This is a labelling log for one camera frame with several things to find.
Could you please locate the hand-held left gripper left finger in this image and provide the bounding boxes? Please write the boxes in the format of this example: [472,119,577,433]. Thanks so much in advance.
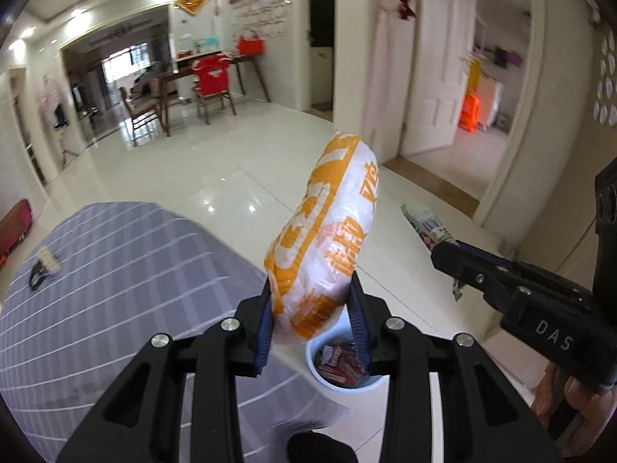
[57,277,275,463]

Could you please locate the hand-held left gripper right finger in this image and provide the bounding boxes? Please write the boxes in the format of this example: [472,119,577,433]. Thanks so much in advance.
[349,272,563,463]

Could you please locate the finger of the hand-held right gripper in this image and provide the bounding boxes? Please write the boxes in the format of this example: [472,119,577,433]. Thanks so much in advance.
[430,240,520,318]
[457,242,546,289]

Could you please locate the white bowl of packets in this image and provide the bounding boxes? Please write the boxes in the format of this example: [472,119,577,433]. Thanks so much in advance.
[305,330,387,392]

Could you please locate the small red white packet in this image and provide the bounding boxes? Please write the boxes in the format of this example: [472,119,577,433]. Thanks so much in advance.
[401,203,467,302]

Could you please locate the orange white plastic bag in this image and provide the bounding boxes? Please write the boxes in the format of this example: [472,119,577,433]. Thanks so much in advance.
[264,130,381,346]

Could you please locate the person's right hand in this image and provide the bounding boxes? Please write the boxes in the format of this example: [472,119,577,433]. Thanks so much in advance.
[533,362,617,455]

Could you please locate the grey checked tablecloth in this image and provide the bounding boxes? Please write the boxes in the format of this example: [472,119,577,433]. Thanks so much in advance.
[0,203,350,463]

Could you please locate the orange plastic item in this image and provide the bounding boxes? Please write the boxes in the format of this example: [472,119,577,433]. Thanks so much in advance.
[458,94,483,132]

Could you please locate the white panel door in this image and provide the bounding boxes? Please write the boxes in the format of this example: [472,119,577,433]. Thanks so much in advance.
[400,0,478,160]

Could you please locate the white round-patterned panel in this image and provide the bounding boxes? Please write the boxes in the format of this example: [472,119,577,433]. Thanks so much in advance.
[590,29,617,128]

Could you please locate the wooden chair with shirt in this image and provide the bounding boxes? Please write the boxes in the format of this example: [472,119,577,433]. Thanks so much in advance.
[190,55,237,127]

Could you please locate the red shirt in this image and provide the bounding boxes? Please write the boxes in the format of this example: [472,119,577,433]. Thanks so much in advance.
[190,55,233,95]

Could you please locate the wooden dining table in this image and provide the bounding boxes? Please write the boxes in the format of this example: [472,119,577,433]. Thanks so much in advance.
[154,53,271,138]

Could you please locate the red bag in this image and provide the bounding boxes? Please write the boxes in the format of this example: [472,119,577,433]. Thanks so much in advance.
[238,29,266,57]

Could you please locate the coat rack with clothes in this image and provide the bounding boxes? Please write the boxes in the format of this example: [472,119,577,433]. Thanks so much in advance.
[41,73,80,171]

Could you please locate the gold diamond frame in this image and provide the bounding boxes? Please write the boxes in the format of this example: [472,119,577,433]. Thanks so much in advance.
[174,0,213,18]

